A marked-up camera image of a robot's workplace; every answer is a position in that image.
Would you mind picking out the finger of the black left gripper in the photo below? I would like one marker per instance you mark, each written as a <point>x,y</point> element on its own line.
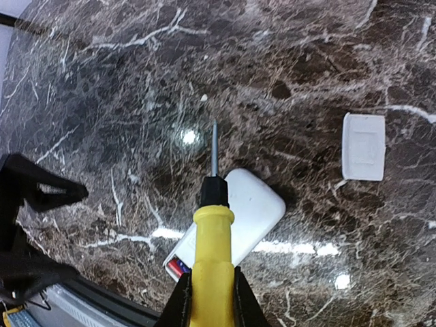
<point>24,182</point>
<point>24,276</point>

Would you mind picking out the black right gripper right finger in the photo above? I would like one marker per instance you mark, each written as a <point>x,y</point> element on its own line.
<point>247,310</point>

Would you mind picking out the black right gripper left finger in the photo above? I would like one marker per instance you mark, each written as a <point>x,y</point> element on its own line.
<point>177,311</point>

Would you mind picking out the yellow handle screwdriver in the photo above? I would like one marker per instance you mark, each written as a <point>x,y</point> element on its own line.
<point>212,276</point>

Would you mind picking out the grey remote control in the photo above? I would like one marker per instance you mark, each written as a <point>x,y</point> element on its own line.
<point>257,209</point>

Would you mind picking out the grey battery cover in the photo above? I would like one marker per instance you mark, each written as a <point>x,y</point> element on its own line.
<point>363,147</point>

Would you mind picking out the red battery in remote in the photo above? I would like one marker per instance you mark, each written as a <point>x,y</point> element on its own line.
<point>178,267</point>

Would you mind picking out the white slotted cable duct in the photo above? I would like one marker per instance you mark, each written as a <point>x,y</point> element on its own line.
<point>59,307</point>

